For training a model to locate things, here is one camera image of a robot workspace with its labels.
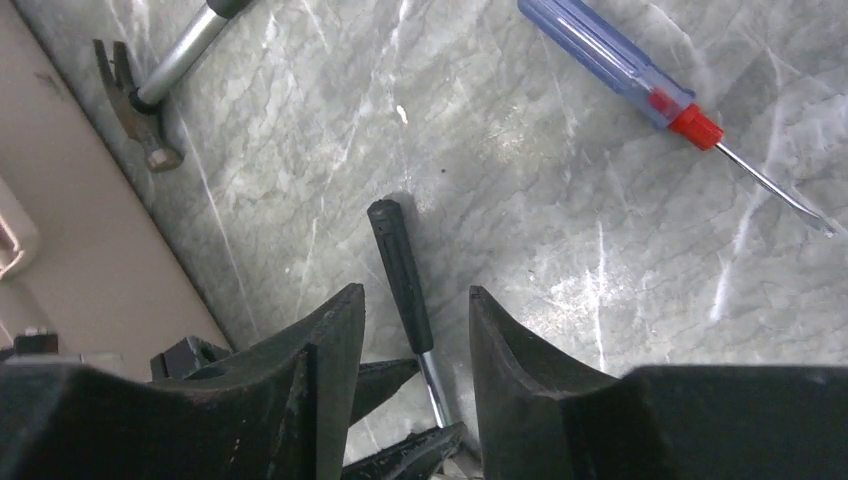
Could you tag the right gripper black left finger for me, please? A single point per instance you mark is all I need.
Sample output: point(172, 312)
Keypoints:
point(280, 409)

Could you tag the claw hammer yellow black handle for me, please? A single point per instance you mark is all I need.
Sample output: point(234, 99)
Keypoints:
point(138, 106)

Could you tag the black handled steel tool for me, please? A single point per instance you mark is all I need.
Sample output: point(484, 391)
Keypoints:
point(387, 221)

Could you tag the blue handle red collar screwdriver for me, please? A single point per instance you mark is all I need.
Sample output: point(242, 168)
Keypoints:
point(630, 72)

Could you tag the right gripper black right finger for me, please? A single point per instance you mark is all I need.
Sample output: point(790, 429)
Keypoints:
point(542, 414)

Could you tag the translucent brown tool box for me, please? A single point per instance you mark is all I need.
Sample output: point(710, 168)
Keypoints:
point(80, 256)

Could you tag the black needle-nose pliers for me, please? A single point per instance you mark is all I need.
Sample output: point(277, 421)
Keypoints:
point(389, 442)

